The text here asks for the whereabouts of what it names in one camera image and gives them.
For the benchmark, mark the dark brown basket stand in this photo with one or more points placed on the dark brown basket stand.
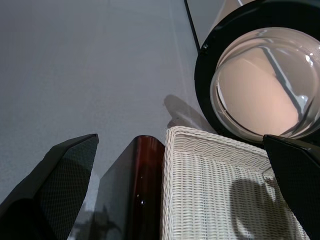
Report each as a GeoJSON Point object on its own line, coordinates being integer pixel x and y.
{"type": "Point", "coordinates": [140, 187]}

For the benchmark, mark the pale woven basket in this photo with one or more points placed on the pale woven basket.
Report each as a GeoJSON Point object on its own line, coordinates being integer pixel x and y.
{"type": "Point", "coordinates": [200, 187]}

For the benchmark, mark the round washing machine door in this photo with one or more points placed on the round washing machine door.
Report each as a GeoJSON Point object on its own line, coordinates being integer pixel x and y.
{"type": "Point", "coordinates": [262, 87]}

